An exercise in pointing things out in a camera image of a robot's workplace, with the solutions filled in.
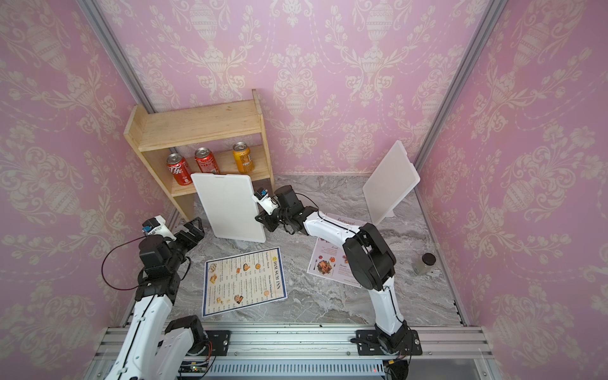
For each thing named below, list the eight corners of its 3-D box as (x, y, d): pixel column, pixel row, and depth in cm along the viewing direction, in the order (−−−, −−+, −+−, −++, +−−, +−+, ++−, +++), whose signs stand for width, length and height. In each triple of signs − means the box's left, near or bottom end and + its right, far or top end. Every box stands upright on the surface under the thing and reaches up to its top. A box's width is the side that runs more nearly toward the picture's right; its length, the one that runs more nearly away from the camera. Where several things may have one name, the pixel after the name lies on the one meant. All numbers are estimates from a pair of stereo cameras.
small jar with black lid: (412, 277, 90) (423, 265, 81) (409, 265, 93) (419, 252, 84) (426, 277, 90) (438, 265, 81) (422, 265, 93) (434, 252, 84)
